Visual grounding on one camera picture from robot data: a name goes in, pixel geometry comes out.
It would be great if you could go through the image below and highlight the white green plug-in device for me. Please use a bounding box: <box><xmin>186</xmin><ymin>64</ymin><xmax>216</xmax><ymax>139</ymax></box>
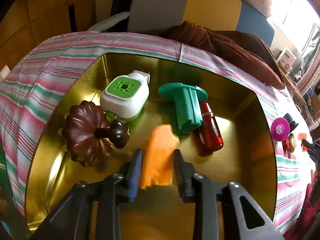
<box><xmin>100</xmin><ymin>70</ymin><xmax>150</xmax><ymax>121</ymax></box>

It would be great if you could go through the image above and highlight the white plastic armrest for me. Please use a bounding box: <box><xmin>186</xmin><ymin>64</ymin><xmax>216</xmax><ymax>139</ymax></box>
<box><xmin>87</xmin><ymin>12</ymin><xmax>130</xmax><ymax>33</ymax></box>

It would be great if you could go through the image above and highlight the dark red perfume bottle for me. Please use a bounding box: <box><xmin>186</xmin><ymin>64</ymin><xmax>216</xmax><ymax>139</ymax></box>
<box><xmin>194</xmin><ymin>101</ymin><xmax>224</xmax><ymax>157</ymax></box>

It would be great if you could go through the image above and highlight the white box on shelf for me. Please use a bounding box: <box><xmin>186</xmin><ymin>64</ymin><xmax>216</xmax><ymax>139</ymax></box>
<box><xmin>277</xmin><ymin>47</ymin><xmax>297</xmax><ymax>74</ymax></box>

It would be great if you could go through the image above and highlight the teal plastic flanged part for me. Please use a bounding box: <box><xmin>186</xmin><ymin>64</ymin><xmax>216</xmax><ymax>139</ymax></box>
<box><xmin>158</xmin><ymin>83</ymin><xmax>208</xmax><ymax>134</ymax></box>

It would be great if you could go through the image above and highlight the dark red pillow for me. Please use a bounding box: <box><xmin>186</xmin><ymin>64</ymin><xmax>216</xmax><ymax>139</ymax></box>
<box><xmin>162</xmin><ymin>21</ymin><xmax>285</xmax><ymax>89</ymax></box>

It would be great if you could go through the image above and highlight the yellow carved egg case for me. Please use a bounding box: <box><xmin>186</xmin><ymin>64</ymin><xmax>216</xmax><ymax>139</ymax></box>
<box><xmin>282</xmin><ymin>133</ymin><xmax>296</xmax><ymax>153</ymax></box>

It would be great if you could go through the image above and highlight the orange cheese wedge toy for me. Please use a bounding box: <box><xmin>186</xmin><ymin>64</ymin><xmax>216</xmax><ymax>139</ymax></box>
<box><xmin>139</xmin><ymin>124</ymin><xmax>180</xmax><ymax>189</ymax></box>

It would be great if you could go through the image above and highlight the grey yellow blue headboard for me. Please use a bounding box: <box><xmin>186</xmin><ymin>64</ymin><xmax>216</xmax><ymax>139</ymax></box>
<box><xmin>128</xmin><ymin>0</ymin><xmax>274</xmax><ymax>46</ymax></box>

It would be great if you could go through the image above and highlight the gold metal tray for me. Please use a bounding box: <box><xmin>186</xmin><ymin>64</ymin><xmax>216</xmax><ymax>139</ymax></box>
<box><xmin>25</xmin><ymin>53</ymin><xmax>277</xmax><ymax>231</ymax></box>

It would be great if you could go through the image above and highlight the white tube bottle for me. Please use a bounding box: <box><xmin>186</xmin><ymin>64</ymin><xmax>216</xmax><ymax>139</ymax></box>
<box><xmin>0</xmin><ymin>65</ymin><xmax>10</xmax><ymax>82</ymax></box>

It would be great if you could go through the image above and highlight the black cylindrical cap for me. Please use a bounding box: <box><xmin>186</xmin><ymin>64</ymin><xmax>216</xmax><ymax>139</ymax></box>
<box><xmin>284</xmin><ymin>113</ymin><xmax>299</xmax><ymax>133</ymax></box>

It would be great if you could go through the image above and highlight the striped pink green bedspread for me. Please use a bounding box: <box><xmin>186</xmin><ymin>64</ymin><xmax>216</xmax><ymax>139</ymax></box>
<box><xmin>1</xmin><ymin>32</ymin><xmax>311</xmax><ymax>233</ymax></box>

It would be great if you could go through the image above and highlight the brown pumpkin shaped lid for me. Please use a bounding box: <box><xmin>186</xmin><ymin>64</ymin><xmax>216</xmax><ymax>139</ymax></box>
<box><xmin>62</xmin><ymin>100</ymin><xmax>130</xmax><ymax>167</ymax></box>

